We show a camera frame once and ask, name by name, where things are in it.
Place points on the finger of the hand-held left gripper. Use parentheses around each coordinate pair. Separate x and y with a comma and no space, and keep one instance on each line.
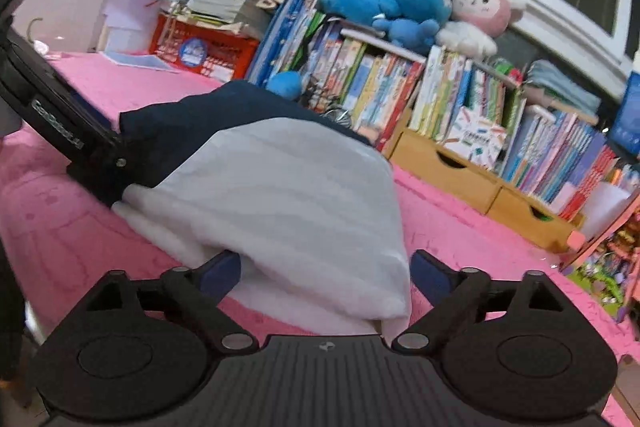
(100,172)

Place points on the white and navy jacket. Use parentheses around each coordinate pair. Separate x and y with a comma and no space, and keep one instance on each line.
(300,207)

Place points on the row of green white books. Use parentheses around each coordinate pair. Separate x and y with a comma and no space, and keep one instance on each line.
(440,92)

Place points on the stack of light blue folders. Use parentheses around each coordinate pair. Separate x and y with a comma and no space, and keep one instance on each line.
(565,87)

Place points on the small green red toy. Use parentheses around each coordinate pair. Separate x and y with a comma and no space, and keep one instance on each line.
(505,69)

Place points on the round blue plush ball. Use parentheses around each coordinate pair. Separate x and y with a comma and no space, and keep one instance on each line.
(284,84)

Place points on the small blue plush toy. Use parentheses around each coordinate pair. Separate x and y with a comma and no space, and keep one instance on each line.
(407,34)

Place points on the blue cardboard box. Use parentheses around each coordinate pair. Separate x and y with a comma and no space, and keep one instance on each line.
(627,117)

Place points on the white shelf board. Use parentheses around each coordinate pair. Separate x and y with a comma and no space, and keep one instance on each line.
(380,42)

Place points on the model bicycle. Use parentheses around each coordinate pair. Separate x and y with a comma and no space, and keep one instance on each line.
(330,109)

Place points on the row of pastel pink books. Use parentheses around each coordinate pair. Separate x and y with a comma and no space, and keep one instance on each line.
(550,157)

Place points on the pink toy house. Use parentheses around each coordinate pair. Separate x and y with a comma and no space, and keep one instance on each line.
(605,267)

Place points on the loose white paper sheets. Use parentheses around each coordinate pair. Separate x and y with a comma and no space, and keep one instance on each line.
(130,12)

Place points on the stack of papers and workbooks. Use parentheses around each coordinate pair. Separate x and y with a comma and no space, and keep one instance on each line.
(220,4)

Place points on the red plastic crate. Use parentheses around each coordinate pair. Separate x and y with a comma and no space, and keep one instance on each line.
(220,57)

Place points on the row of tall blue books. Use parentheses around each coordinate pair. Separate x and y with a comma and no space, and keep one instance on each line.
(285,37)

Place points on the white box with pencil print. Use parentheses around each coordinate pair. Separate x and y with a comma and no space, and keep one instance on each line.
(475,139)

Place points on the pink bunny print blanket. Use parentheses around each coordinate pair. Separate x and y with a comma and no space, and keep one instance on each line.
(65,217)

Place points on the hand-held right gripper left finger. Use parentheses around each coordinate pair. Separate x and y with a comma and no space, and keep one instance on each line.
(220,277)

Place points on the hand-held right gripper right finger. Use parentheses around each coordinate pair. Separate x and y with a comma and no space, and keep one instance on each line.
(430,277)

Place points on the blue notebook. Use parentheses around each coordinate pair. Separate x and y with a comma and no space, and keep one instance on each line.
(140,61)

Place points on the wooden drawer organizer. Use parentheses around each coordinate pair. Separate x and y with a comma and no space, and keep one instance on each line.
(450,167)

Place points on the pink white bunny plush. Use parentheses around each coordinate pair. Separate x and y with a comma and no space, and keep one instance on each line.
(480,12)

